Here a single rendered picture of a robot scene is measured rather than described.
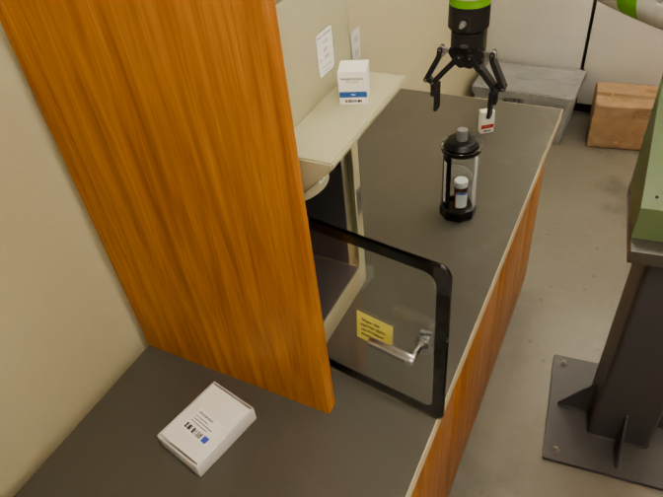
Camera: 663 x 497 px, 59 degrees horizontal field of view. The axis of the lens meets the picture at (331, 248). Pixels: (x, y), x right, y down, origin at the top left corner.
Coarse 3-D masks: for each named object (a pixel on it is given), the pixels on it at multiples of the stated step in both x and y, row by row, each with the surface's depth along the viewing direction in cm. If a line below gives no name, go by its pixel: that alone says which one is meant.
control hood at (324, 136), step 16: (384, 80) 109; (400, 80) 108; (336, 96) 106; (384, 96) 104; (320, 112) 101; (336, 112) 101; (352, 112) 100; (368, 112) 100; (304, 128) 98; (320, 128) 97; (336, 128) 97; (352, 128) 96; (304, 144) 94; (320, 144) 93; (336, 144) 93; (352, 144) 94; (304, 160) 91; (320, 160) 90; (336, 160) 90; (304, 176) 93; (320, 176) 91; (304, 192) 95
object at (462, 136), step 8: (464, 128) 151; (456, 136) 154; (464, 136) 150; (472, 136) 153; (448, 144) 152; (456, 144) 151; (464, 144) 151; (472, 144) 150; (456, 152) 150; (464, 152) 150
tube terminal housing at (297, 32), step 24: (288, 0) 88; (312, 0) 94; (336, 0) 102; (288, 24) 90; (312, 24) 96; (336, 24) 104; (288, 48) 91; (312, 48) 98; (336, 48) 106; (288, 72) 93; (312, 72) 100; (336, 72) 108; (312, 96) 102; (360, 216) 136
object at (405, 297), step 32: (320, 224) 97; (320, 256) 103; (352, 256) 97; (384, 256) 93; (416, 256) 89; (320, 288) 109; (352, 288) 103; (384, 288) 98; (416, 288) 93; (448, 288) 88; (352, 320) 109; (384, 320) 103; (416, 320) 98; (448, 320) 93; (352, 352) 116; (384, 384) 116; (416, 384) 109
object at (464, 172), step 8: (448, 136) 157; (480, 144) 152; (448, 152) 151; (472, 152) 150; (480, 152) 152; (456, 160) 152; (464, 160) 151; (472, 160) 152; (456, 168) 153; (464, 168) 153; (472, 168) 154; (456, 176) 155; (464, 176) 155; (472, 176) 156; (456, 184) 157; (464, 184) 156; (472, 184) 158; (456, 192) 158; (464, 192) 158; (472, 192) 159; (456, 200) 160; (464, 200) 160; (472, 200) 161; (456, 208) 162; (464, 208) 162; (472, 208) 164
